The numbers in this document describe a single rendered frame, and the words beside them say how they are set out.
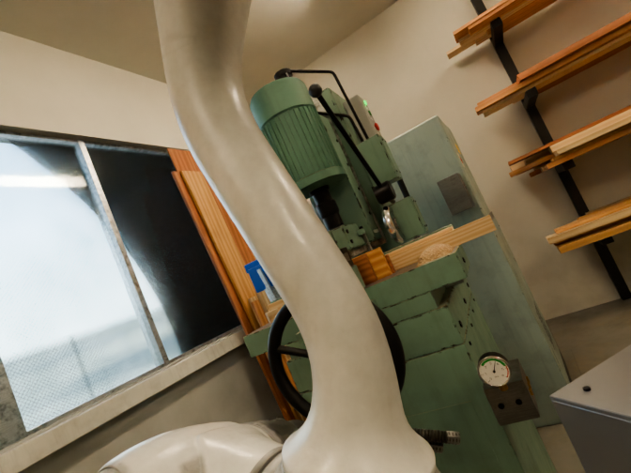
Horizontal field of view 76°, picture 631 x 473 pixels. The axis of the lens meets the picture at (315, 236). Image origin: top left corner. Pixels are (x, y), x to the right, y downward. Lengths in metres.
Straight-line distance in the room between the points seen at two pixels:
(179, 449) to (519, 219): 3.12
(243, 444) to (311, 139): 0.88
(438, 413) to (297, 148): 0.73
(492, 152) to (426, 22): 1.13
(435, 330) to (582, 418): 0.43
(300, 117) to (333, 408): 0.95
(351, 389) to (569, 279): 3.18
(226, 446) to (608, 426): 0.41
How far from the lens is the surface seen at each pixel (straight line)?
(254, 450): 0.35
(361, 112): 1.43
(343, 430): 0.27
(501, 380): 0.92
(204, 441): 0.36
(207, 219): 2.58
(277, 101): 1.15
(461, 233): 1.07
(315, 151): 1.11
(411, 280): 0.94
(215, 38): 0.37
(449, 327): 0.95
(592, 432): 0.60
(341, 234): 1.09
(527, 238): 3.34
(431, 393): 1.01
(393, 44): 3.63
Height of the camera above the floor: 0.97
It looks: 5 degrees up
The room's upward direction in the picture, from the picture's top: 24 degrees counter-clockwise
